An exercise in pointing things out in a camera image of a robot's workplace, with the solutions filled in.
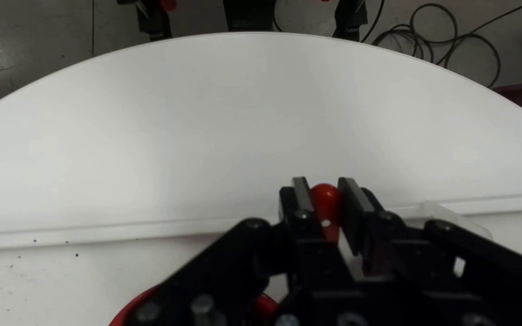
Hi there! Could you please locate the white plastic tray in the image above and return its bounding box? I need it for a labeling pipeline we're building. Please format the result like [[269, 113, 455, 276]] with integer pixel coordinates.
[[0, 191, 522, 326]]

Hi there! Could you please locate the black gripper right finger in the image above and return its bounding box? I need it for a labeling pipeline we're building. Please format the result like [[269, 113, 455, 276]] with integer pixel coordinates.
[[336, 176, 412, 281]]

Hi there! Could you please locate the black metal stand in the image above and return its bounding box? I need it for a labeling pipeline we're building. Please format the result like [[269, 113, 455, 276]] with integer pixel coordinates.
[[222, 0, 276, 33]]

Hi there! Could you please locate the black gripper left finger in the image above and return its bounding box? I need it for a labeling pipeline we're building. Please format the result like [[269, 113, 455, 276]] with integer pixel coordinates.
[[278, 176, 323, 250]]

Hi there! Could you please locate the black cable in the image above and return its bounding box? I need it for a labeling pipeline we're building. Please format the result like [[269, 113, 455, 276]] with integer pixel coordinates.
[[370, 0, 522, 87]]

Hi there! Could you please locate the red bowl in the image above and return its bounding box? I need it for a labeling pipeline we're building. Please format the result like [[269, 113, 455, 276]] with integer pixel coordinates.
[[107, 285, 283, 326]]

